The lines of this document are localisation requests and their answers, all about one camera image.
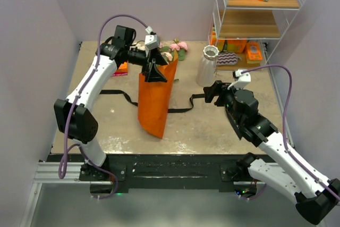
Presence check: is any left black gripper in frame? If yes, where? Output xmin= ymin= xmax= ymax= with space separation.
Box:
xmin=125 ymin=46 xmax=167 ymax=82

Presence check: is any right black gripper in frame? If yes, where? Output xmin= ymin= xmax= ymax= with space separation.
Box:
xmin=203 ymin=80 xmax=244 ymax=125

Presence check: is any black ribbon with gold text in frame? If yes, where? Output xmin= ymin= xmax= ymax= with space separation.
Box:
xmin=99 ymin=89 xmax=207 ymax=113

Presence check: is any orange paper flower wrap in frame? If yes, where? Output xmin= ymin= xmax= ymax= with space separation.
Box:
xmin=138 ymin=60 xmax=178 ymax=139

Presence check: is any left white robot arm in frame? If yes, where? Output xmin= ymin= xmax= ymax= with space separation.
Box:
xmin=54 ymin=26 xmax=167 ymax=180

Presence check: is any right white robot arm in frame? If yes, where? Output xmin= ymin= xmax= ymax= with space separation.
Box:
xmin=203 ymin=80 xmax=339 ymax=225

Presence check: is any white faceted ceramic vase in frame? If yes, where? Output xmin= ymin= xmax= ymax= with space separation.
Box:
xmin=196 ymin=45 xmax=219 ymax=87

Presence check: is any artificial rose bouquet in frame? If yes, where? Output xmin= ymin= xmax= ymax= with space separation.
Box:
xmin=130 ymin=39 xmax=188 ymax=65

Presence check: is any pink orange candy box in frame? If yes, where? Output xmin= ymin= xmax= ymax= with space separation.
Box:
xmin=112 ymin=62 xmax=128 ymax=77

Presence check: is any striped purple grey sleep mask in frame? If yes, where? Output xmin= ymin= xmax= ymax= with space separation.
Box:
xmin=217 ymin=52 xmax=242 ymax=66

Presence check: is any orange box bottom shelf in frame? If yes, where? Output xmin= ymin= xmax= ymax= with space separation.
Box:
xmin=209 ymin=31 xmax=248 ymax=53

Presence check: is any yellow orange packet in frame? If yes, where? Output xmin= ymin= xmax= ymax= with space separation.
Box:
xmin=244 ymin=42 xmax=263 ymax=64

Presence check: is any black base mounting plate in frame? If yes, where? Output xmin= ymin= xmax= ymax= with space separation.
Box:
xmin=47 ymin=154 xmax=298 ymax=195

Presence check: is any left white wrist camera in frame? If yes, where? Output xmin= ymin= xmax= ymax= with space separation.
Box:
xmin=144 ymin=34 xmax=160 ymax=51

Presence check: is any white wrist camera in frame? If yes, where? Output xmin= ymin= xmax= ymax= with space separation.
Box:
xmin=227 ymin=69 xmax=251 ymax=90
xmin=144 ymin=34 xmax=160 ymax=51

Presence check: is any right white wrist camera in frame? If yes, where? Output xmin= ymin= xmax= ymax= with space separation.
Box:
xmin=227 ymin=69 xmax=251 ymax=90

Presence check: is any white wire shelf rack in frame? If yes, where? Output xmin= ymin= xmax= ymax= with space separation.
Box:
xmin=208 ymin=0 xmax=306 ymax=71

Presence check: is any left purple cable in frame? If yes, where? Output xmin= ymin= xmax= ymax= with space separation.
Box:
xmin=58 ymin=14 xmax=154 ymax=200

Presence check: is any aluminium rail frame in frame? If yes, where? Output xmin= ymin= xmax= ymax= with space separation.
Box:
xmin=20 ymin=141 xmax=326 ymax=227

